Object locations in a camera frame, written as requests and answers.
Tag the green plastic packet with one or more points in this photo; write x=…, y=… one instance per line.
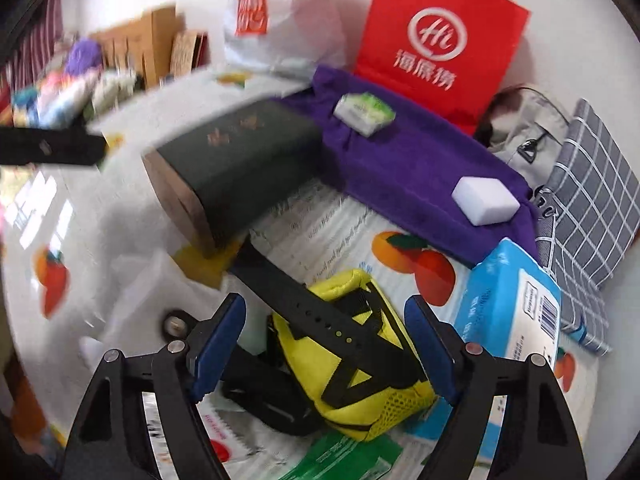
x=330, y=457

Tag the purple towel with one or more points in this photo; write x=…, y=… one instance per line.
x=415, y=170

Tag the yellow mesh pouch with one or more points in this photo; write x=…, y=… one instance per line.
x=365, y=355

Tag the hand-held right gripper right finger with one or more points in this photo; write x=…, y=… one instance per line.
x=430, y=345

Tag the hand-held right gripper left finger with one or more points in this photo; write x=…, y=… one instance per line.
x=220, y=350

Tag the white plastic bag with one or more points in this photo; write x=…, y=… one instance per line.
x=280, y=15

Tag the wooden headboard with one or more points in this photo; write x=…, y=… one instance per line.
x=145, y=45

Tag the pile of stuffed toys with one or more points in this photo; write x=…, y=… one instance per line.
x=70, y=92

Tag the grey checked cushion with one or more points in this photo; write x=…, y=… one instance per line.
x=590, y=195

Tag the striped red curtain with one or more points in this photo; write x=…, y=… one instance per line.
x=35, y=40

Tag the fruit printed bed sheet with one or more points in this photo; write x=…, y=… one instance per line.
x=320, y=230

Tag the purple plush toy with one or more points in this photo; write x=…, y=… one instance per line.
x=84, y=56

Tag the dark green box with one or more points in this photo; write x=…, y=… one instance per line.
x=240, y=160

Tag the green white tissue pack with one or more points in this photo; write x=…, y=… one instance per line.
x=364, y=109

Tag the black tape roll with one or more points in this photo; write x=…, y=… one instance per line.
x=175, y=323

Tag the brown framed board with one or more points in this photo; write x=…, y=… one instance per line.
x=190, y=52

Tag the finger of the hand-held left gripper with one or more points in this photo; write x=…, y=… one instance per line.
x=55, y=146

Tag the white sponge block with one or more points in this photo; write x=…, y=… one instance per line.
x=486, y=199

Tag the grey backpack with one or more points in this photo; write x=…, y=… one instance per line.
x=530, y=125

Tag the red paper bag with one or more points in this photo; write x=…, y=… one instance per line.
x=440, y=35

